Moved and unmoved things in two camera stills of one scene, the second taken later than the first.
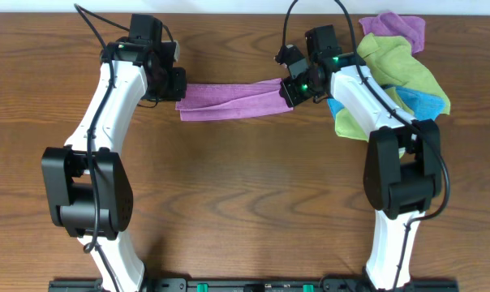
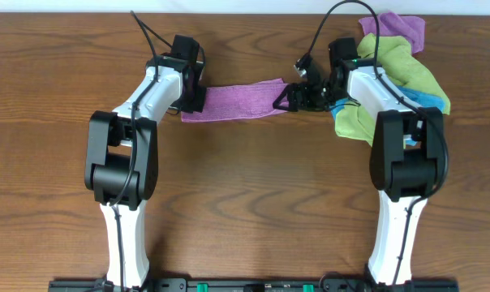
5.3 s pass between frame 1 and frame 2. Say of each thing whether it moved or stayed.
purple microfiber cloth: stayed
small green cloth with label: stayed
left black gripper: moved
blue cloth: stayed
